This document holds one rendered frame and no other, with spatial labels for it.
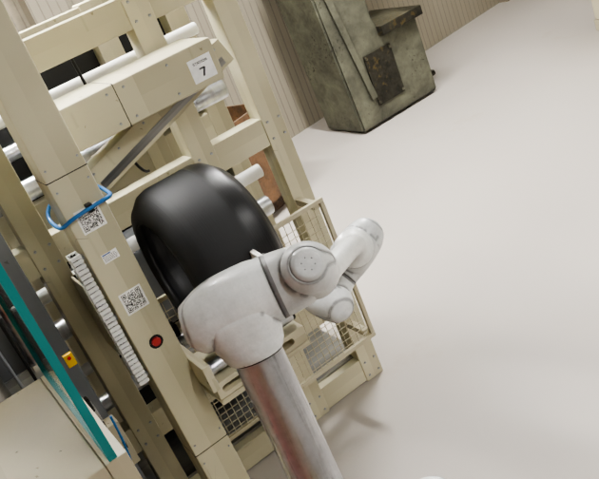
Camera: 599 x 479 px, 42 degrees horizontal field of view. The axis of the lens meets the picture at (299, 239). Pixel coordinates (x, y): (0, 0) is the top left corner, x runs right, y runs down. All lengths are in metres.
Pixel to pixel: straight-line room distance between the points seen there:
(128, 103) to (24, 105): 0.46
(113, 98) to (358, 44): 4.36
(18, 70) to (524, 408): 2.27
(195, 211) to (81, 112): 0.51
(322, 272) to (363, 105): 5.42
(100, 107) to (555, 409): 2.06
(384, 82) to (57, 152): 4.90
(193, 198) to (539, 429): 1.65
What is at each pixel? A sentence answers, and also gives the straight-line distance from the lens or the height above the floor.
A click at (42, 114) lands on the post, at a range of 2.30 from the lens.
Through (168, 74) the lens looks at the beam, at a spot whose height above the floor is 1.73.
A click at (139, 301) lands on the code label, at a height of 1.21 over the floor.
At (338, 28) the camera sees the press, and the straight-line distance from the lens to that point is 6.65.
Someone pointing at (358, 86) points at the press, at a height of 0.41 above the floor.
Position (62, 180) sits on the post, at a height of 1.65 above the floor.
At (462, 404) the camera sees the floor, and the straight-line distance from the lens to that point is 3.46.
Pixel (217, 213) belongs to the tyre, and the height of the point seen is 1.37.
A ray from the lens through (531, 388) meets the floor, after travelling 3.45.
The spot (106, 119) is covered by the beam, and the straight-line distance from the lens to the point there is 2.62.
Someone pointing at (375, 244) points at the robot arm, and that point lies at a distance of 2.05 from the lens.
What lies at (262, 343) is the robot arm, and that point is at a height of 1.43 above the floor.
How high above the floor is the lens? 2.16
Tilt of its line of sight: 24 degrees down
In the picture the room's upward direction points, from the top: 23 degrees counter-clockwise
